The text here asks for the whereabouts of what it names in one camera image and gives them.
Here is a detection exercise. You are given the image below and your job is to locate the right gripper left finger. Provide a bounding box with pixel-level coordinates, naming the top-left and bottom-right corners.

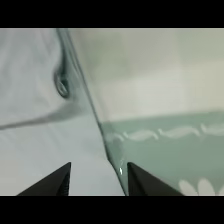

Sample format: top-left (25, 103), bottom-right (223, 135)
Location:
top-left (16, 161), bottom-right (72, 197)

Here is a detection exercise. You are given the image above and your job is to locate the pale blue shirt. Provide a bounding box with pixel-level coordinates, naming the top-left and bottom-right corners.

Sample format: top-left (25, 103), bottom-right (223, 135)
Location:
top-left (0, 28), bottom-right (130, 197)

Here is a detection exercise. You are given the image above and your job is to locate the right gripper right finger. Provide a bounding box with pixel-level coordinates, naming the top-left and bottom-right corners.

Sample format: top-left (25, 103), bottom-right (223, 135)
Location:
top-left (127, 162), bottom-right (185, 197)

